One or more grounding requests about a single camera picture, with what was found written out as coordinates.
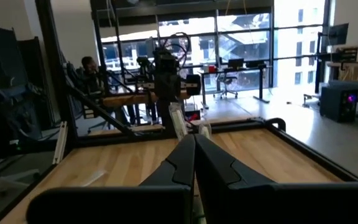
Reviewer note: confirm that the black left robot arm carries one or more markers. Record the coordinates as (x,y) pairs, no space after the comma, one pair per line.
(167,119)

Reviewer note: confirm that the black desk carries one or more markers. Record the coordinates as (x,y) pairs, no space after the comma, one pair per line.
(235,71)

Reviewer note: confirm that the person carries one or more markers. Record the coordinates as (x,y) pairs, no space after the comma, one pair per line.
(89,74)

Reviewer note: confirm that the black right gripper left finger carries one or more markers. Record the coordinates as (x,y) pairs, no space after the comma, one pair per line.
(166,193)

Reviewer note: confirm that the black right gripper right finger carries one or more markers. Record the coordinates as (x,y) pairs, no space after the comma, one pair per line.
(244,202)

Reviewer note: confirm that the black monitor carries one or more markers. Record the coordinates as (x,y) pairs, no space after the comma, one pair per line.
(337,34)

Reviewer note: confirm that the black computer tower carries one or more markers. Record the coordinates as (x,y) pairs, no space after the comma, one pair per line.
(337,104)

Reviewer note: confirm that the office chair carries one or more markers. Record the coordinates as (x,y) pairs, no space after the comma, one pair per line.
(227,82)

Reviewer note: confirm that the clear plastic wrapper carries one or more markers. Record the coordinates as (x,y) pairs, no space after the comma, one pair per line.
(95,178)

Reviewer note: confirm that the white aluminium bar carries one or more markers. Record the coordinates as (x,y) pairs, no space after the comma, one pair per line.
(60,143)

